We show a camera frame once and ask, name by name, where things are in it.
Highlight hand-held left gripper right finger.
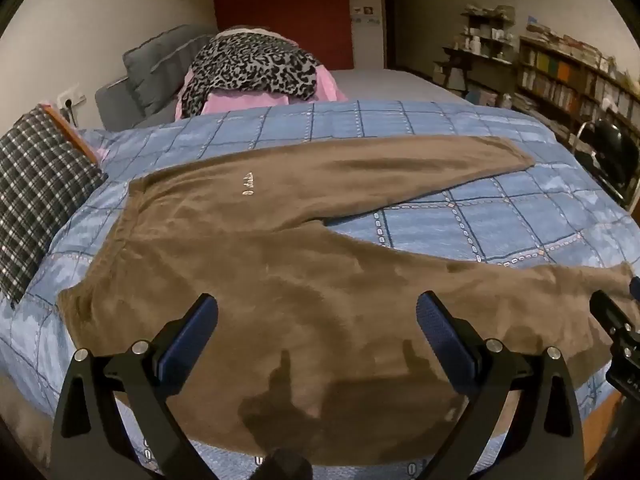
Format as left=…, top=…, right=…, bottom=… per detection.
left=416, top=290, right=586, bottom=480

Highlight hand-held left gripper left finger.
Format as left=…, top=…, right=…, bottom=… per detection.
left=50, top=292, right=221, bottom=480

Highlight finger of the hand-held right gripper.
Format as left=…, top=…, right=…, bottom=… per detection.
left=589, top=290, right=632, bottom=335

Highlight brown fleece pants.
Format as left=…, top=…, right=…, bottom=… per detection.
left=57, top=135, right=640, bottom=466

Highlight blue checked bedspread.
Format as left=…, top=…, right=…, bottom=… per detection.
left=0, top=100, right=640, bottom=480

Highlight black chair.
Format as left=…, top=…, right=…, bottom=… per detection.
left=571, top=105, right=640, bottom=207

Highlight dark plaid pillow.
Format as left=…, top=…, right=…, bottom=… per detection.
left=0, top=105, right=108, bottom=307

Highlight pink blanket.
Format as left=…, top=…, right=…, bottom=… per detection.
left=172, top=27, right=348, bottom=121

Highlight wooden bookshelf with books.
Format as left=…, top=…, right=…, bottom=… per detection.
left=514, top=14, right=640, bottom=147

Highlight grey pillow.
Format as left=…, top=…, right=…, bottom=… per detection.
left=122, top=24, right=218, bottom=118
left=95, top=75, right=176, bottom=131

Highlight white bed sheet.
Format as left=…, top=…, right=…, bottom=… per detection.
left=329, top=67, right=477, bottom=107

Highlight leopard print cloth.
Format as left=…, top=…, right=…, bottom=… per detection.
left=180, top=32, right=322, bottom=117

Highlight red wardrobe panel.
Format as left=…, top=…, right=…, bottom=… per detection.
left=211, top=0, right=355, bottom=71

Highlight wooden bed frame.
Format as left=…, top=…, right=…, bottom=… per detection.
left=37, top=102, right=102, bottom=167

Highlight white wall socket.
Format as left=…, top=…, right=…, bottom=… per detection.
left=57, top=86, right=82, bottom=112

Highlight small cluttered wall shelf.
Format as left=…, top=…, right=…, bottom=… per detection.
left=432, top=4, right=518, bottom=107

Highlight wall stickers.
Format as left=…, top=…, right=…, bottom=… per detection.
left=351, top=5, right=382, bottom=26

